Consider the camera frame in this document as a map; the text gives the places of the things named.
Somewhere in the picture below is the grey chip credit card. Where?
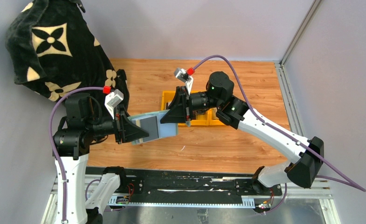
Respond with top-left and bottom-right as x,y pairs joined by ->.
135,116 -> 159,143

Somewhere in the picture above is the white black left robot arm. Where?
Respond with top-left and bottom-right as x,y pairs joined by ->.
52,90 -> 149,224

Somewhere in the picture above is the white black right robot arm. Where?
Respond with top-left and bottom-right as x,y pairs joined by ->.
160,68 -> 324,193

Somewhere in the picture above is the yellow left plastic bin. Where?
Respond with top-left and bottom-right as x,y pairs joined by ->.
161,91 -> 175,110

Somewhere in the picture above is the yellow middle plastic bin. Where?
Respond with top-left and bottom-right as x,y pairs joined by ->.
187,91 -> 210,126

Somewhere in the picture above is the black cream floral blanket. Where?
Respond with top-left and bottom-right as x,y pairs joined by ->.
5,0 -> 130,107

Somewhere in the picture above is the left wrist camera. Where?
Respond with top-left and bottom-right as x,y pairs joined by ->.
104,89 -> 124,120

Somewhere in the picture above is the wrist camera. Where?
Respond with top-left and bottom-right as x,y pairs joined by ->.
104,89 -> 124,120
174,68 -> 194,95

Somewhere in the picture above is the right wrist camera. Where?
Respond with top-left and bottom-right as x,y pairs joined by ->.
174,68 -> 194,95

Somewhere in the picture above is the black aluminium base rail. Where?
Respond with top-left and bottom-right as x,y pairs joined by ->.
51,166 -> 333,214

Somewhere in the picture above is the aluminium corner frame post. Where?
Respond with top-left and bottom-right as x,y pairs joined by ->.
274,0 -> 323,135

